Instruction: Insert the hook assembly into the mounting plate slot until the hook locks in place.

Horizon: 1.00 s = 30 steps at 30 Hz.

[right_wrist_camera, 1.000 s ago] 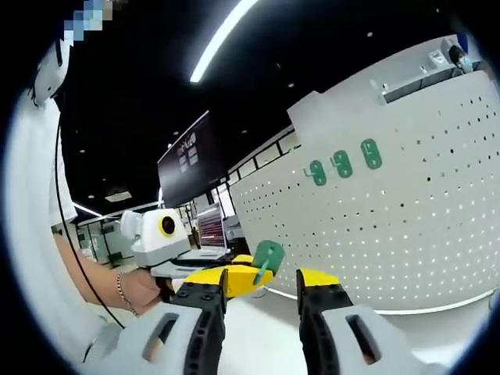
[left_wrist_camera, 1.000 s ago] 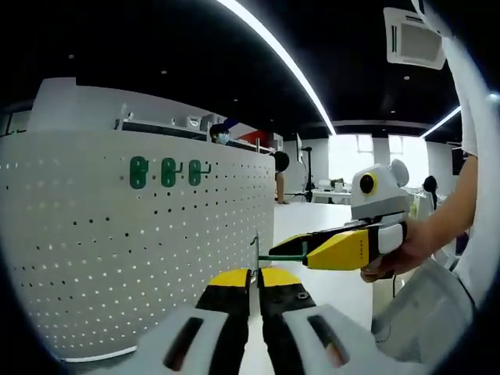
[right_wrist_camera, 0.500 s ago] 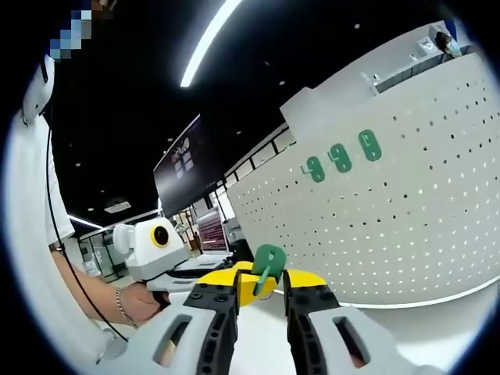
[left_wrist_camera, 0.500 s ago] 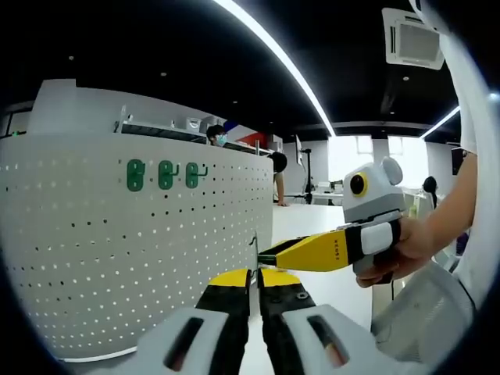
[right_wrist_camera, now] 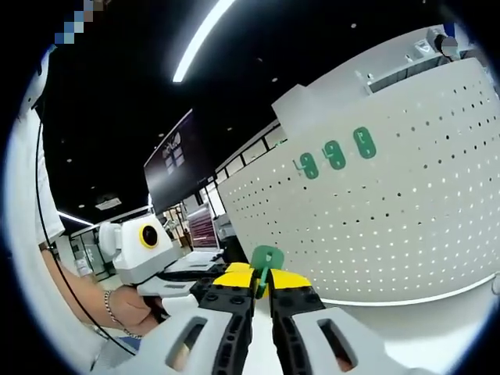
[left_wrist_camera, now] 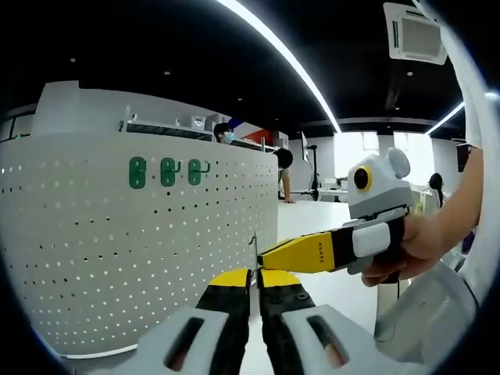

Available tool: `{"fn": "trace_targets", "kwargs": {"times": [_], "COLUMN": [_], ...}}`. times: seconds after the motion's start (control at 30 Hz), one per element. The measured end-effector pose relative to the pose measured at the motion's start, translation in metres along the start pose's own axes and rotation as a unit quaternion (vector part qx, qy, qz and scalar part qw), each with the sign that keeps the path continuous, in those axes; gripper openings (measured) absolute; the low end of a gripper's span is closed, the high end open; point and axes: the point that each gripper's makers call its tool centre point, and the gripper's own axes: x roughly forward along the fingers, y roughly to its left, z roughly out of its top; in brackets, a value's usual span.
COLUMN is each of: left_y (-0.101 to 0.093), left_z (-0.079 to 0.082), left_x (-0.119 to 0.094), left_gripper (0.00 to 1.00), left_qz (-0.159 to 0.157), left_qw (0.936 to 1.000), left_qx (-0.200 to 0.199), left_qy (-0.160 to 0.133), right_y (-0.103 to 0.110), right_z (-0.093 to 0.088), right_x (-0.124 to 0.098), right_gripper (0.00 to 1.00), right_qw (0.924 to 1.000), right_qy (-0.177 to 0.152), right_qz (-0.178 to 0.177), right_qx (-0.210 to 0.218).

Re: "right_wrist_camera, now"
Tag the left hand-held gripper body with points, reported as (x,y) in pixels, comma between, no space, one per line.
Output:
(140,254)

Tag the metal shelf rack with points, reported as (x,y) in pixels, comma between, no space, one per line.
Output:
(390,80)

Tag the white perforated mounting plate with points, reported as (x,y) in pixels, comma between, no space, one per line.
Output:
(371,218)

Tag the ceiling air conditioner vent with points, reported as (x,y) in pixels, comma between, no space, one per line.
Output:
(108,204)

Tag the green hook assembly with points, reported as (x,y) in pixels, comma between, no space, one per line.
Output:
(365,142)
(259,256)
(336,156)
(308,166)

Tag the open silver laptop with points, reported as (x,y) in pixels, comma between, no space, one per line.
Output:
(203,230)

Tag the person's left hand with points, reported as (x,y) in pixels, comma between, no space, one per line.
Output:
(138,312)

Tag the linear ceiling light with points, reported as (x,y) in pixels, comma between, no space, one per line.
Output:
(203,39)

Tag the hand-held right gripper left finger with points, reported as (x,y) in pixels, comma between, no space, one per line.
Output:
(226,312)

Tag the large dark display screen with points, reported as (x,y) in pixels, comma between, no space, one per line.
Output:
(176,164)

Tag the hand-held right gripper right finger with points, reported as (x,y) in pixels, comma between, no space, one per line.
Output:
(297,308)

